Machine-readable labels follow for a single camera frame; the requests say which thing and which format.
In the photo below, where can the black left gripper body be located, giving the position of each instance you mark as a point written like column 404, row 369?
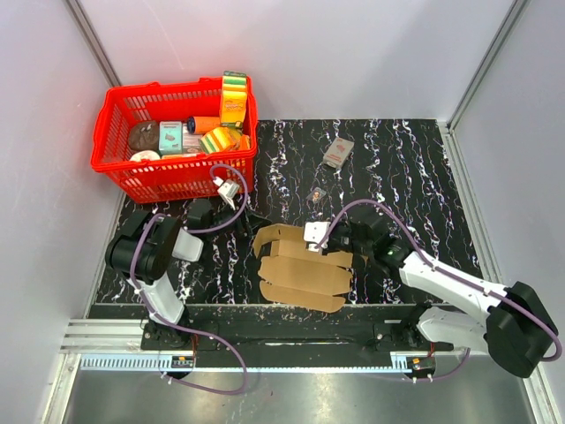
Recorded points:
column 239, row 225

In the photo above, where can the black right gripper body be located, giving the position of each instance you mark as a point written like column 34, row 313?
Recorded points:
column 342, row 239

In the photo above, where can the brown cardboard box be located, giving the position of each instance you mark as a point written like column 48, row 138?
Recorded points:
column 292, row 275

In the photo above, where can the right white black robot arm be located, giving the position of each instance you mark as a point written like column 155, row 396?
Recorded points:
column 509, row 323

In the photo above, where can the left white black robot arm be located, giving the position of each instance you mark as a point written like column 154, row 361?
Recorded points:
column 143, row 248

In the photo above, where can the grey card box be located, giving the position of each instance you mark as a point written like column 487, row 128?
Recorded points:
column 338, row 153

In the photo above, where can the pink white flat box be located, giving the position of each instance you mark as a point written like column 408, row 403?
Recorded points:
column 190, row 141

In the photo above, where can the teal small box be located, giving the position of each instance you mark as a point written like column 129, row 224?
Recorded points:
column 170, row 138

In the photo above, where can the small clear packet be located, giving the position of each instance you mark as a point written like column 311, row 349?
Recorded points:
column 316, row 195

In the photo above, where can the red plastic shopping basket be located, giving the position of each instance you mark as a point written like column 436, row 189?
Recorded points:
column 170, row 179

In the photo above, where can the orange snack packet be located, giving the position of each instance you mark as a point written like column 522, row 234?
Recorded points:
column 244, row 143

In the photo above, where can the lying yellow green sponge pack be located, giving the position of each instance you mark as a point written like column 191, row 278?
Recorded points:
column 220, row 139

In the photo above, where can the orange cylinder can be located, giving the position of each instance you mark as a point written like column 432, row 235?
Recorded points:
column 201, row 125

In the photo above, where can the white round tape roll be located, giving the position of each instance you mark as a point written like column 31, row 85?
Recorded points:
column 145, row 155

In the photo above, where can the brown round bread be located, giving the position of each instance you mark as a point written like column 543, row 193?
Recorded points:
column 144, row 136

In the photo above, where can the tall yellow green sponge pack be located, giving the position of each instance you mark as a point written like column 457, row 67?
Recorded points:
column 233, row 99

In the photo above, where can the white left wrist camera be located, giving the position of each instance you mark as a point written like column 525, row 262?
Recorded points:
column 227, row 189

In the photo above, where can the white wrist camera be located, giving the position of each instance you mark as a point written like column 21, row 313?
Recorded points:
column 314, row 236
column 227, row 189

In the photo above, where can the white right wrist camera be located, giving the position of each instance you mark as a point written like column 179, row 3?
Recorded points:
column 314, row 236

